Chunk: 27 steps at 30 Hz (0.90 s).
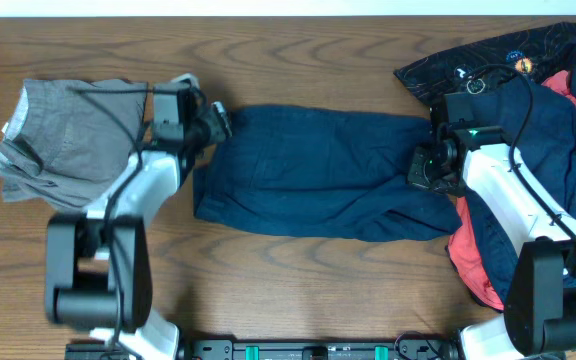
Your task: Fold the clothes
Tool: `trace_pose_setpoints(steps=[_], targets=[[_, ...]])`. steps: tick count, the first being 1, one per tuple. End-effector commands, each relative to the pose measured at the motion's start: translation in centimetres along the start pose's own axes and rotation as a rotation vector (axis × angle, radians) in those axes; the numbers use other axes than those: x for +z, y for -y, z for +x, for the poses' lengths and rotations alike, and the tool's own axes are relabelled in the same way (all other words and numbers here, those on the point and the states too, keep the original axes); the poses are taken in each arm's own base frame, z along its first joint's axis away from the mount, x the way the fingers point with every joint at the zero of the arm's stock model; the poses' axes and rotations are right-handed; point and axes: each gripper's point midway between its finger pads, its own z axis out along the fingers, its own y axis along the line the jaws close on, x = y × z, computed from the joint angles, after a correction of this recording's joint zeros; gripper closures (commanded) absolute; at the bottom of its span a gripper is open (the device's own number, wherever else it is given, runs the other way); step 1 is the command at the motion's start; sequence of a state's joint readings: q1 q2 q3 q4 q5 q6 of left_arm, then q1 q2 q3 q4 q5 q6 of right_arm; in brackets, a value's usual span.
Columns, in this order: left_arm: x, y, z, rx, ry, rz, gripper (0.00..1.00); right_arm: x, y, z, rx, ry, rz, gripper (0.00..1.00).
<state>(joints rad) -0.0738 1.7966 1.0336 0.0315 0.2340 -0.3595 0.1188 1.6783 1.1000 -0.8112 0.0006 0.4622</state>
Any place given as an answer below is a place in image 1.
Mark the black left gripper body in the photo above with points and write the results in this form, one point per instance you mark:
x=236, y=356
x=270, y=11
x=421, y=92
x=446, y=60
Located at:
x=218, y=123

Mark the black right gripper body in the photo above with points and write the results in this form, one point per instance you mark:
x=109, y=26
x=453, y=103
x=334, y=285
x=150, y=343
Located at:
x=425, y=171

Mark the navy blue shorts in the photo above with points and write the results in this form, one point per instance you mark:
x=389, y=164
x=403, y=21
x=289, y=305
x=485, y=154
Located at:
x=307, y=172

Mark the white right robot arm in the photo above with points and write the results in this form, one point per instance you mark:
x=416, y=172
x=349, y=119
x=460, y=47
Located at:
x=539, y=317

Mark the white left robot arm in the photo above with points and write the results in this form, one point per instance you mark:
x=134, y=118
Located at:
x=98, y=276

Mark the red garment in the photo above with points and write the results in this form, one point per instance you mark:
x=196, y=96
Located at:
x=462, y=249

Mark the dark blue garment in pile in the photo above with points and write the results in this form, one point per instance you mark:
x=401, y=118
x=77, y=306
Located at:
x=542, y=122

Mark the folded grey shorts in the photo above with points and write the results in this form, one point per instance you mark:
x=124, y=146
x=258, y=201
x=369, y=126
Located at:
x=68, y=140

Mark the black patterned shorts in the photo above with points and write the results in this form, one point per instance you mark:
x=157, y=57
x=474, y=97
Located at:
x=476, y=67

